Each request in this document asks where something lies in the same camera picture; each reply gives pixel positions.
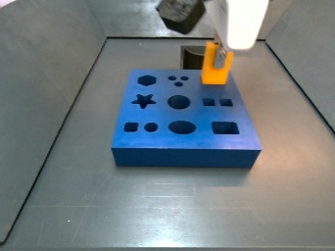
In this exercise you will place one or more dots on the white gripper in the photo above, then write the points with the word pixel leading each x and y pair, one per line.
pixel 236 19

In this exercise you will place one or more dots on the orange arch object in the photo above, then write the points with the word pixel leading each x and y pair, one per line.
pixel 215 75

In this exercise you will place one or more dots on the blue shape sorter block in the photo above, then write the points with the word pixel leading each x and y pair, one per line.
pixel 179 123

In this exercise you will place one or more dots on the black camera box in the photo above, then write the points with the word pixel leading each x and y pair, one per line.
pixel 180 14

